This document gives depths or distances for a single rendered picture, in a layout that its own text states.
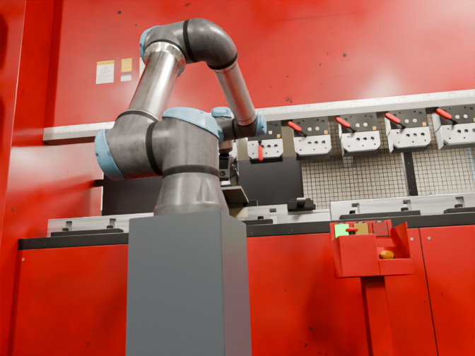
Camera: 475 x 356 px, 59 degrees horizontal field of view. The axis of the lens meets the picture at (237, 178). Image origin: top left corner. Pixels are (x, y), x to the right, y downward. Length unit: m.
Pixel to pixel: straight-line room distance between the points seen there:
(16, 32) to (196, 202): 1.57
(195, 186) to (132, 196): 1.68
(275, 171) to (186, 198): 1.58
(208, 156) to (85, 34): 1.56
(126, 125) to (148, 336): 0.43
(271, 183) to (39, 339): 1.32
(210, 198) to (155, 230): 0.12
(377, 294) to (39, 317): 1.25
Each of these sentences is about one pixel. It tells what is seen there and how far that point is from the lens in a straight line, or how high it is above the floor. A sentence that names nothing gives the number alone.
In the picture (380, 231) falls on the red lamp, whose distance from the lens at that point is 1.47.
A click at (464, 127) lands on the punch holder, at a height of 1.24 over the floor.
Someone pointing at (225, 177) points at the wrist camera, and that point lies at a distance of 1.57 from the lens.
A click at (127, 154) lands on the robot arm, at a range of 0.89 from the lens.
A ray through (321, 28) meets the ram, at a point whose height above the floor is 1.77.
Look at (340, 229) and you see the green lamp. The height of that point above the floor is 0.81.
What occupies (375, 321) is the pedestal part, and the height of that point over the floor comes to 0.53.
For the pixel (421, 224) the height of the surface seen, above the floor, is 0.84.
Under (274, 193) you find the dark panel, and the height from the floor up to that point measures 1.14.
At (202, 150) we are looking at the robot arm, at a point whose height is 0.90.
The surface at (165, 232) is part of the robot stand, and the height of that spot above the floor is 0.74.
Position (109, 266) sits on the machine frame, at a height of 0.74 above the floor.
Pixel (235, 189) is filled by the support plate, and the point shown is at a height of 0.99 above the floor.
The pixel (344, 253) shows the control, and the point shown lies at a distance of 1.28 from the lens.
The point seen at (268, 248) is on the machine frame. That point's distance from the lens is 1.61.
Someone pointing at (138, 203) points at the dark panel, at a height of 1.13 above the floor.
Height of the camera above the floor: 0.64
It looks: 15 degrees up
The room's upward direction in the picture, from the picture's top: 2 degrees counter-clockwise
